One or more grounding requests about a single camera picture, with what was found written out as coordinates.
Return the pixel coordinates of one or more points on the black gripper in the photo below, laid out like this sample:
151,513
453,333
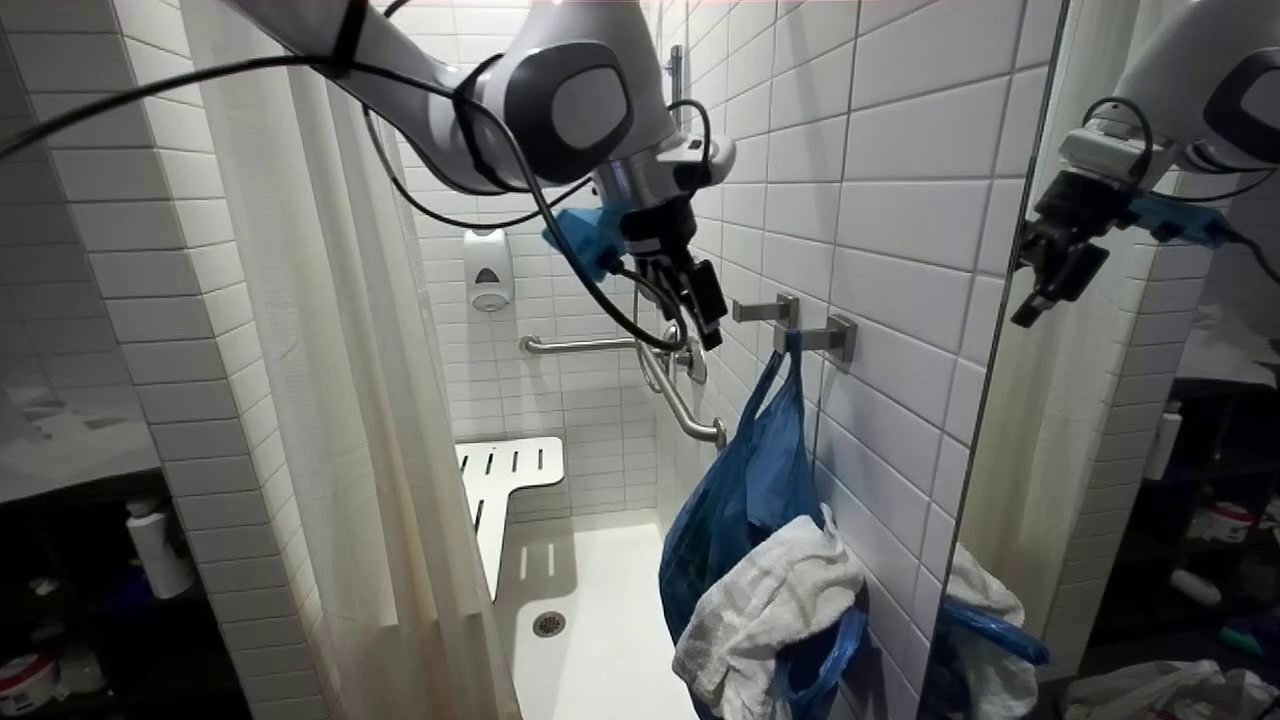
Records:
663,228

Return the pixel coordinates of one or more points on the white towel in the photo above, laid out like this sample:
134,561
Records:
760,615

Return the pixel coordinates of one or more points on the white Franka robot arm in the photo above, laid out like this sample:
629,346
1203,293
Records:
403,81

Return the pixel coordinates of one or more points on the angled horizontal metal grab bar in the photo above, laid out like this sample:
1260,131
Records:
574,346

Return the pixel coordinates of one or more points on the white soap dispenser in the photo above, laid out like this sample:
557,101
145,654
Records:
489,280

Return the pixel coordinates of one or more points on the blue plastic bag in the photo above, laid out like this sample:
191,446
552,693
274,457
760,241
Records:
740,494

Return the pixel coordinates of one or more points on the long vertical metal slide bar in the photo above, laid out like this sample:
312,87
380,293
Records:
679,87

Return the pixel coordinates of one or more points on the white slotted shower seat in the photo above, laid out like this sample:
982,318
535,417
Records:
503,481

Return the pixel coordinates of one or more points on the round metal floor drain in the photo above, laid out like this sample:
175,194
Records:
549,624

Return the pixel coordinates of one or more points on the white shower curtain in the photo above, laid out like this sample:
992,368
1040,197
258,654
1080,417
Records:
385,535

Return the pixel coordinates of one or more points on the white plastic bottle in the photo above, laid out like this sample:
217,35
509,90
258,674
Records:
158,552

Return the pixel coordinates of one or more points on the grey counter slab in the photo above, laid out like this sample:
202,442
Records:
64,446

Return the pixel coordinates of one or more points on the red white container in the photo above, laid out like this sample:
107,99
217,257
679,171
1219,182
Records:
26,680

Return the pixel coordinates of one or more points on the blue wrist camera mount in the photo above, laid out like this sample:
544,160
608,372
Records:
583,238

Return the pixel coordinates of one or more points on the tall wall mirror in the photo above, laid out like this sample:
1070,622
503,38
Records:
1065,442

